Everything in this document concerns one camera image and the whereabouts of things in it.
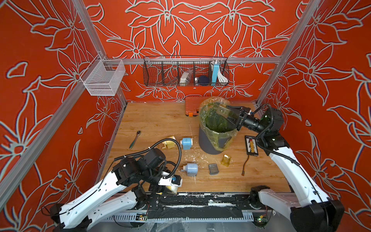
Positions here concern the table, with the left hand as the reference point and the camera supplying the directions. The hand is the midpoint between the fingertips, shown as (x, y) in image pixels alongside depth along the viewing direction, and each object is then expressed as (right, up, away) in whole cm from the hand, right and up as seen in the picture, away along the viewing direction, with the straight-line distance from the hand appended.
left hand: (172, 181), depth 64 cm
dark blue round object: (+19, +54, +31) cm, 65 cm away
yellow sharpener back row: (-4, +12, +25) cm, 28 cm away
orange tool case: (+12, +38, +48) cm, 62 cm away
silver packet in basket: (+6, +54, +27) cm, 61 cm away
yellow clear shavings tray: (+31, +2, +23) cm, 39 cm away
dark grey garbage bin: (+17, +15, +10) cm, 25 cm away
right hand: (+23, +32, -3) cm, 39 cm away
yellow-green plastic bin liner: (+23, +22, +4) cm, 33 cm away
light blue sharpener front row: (+10, +1, +11) cm, 15 cm away
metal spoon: (-27, +17, +36) cm, 48 cm away
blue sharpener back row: (+7, +13, +23) cm, 27 cm away
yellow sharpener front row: (+1, -1, -6) cm, 6 cm away
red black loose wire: (+41, -2, +20) cm, 46 cm away
